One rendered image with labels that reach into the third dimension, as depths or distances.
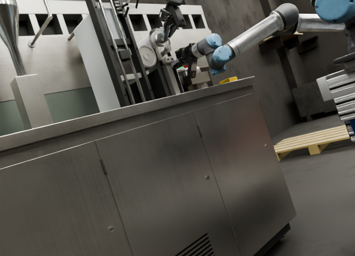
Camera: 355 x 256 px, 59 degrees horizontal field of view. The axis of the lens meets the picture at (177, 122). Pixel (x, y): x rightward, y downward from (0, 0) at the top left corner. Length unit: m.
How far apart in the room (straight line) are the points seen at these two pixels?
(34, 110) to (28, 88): 0.09
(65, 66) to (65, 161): 0.87
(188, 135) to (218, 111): 0.25
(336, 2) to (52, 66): 1.34
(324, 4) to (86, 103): 1.24
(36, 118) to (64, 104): 0.38
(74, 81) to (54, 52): 0.18
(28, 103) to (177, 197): 0.71
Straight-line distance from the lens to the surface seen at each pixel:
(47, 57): 1.81
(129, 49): 1.51
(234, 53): 1.47
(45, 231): 1.03
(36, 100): 1.43
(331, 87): 1.31
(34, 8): 1.93
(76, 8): 2.03
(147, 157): 1.20
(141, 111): 1.19
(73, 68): 1.84
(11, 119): 1.66
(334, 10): 1.17
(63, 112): 1.74
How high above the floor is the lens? 0.77
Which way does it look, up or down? 1 degrees up
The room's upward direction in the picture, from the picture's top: 19 degrees counter-clockwise
